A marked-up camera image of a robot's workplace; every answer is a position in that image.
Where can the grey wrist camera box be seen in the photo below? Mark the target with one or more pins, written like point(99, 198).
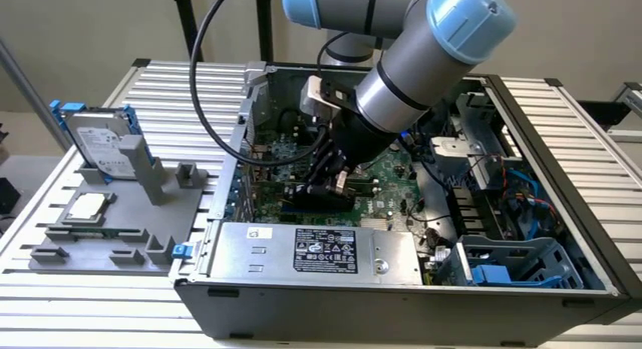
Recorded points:
point(316, 95)

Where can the aluminium frame rail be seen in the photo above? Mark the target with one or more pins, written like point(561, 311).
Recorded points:
point(25, 85)

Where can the green RAM stick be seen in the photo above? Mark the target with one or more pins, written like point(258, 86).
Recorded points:
point(95, 233)

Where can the blue disk caddy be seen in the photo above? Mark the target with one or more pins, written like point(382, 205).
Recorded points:
point(131, 117)

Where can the grey parts rack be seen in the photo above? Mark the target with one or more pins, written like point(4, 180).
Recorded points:
point(115, 247)

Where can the black box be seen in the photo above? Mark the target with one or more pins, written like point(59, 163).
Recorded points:
point(7, 196)

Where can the green motherboard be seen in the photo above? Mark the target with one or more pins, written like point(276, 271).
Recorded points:
point(388, 179)

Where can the gpu card black heatsink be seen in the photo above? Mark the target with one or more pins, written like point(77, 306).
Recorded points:
point(300, 200)

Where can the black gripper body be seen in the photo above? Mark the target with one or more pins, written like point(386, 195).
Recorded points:
point(362, 142)

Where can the silver hard disk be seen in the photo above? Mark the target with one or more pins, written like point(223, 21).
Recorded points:
point(100, 146)

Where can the black fan shroud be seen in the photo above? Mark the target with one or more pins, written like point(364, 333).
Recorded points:
point(468, 210)

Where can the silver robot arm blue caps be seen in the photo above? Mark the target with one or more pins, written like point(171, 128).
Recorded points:
point(426, 59)

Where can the silver power supply unit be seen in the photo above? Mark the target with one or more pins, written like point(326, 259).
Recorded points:
point(280, 251)

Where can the black stand post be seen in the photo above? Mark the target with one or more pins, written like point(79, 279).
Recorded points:
point(264, 22)
point(188, 22)

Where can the open black PC case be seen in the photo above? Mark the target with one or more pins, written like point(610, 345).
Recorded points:
point(380, 311)

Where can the silver CPU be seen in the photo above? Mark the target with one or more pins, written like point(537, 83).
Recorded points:
point(89, 208)

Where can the blue case latch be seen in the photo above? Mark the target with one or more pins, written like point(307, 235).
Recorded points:
point(182, 250)

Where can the metal drive cage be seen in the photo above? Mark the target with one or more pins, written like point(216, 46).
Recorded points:
point(476, 134)

